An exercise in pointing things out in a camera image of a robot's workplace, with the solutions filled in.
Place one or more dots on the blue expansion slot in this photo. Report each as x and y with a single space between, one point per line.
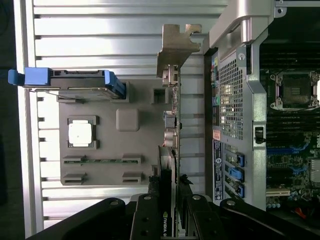
282 150

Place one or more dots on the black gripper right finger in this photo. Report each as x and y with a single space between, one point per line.
250 222

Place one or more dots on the grey parts rack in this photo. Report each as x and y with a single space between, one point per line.
112 150

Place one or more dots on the open grey PC case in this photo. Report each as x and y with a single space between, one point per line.
257 105

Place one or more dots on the green RAM stick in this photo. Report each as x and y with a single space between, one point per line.
102 161

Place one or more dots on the green motherboard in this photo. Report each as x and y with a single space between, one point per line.
287 162

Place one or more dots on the silver CPU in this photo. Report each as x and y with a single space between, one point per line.
80 133

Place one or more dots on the hard disk in blue caddy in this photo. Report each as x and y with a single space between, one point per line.
82 81

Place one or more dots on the silver chipset heatsink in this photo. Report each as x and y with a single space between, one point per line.
315 167

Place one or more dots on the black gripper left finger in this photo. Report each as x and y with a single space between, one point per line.
82 222

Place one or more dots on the CPU socket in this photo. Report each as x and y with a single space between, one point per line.
295 91

